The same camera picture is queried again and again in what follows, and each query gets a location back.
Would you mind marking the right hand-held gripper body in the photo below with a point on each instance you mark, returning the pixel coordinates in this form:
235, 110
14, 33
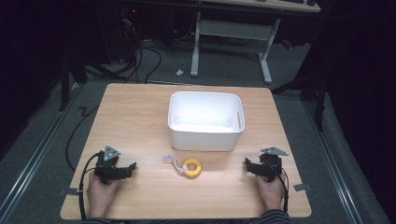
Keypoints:
271, 163

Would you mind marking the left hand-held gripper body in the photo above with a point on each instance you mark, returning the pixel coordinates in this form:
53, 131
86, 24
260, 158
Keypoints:
106, 164

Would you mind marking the person's right hand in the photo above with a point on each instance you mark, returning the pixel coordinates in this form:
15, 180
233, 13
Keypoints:
271, 194

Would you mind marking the person's left hand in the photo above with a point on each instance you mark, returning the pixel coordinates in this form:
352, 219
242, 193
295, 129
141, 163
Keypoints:
99, 196

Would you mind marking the grey tape strip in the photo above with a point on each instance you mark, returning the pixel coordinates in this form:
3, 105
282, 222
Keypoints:
302, 187
70, 191

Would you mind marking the person's right striped sleeve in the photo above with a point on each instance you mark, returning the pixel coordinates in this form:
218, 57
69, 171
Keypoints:
271, 217

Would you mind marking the white plastic bin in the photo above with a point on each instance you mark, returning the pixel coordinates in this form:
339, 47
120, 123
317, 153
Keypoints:
206, 121

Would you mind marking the black metal stand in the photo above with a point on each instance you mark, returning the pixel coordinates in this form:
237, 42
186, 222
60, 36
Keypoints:
320, 99
65, 81

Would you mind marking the white paper scrap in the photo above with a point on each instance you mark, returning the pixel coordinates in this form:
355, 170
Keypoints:
179, 72

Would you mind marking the white-legged wooden desk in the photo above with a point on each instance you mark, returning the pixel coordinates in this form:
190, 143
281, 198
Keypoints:
236, 29

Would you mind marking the metal floor rail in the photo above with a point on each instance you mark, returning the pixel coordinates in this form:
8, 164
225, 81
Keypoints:
334, 165
34, 158

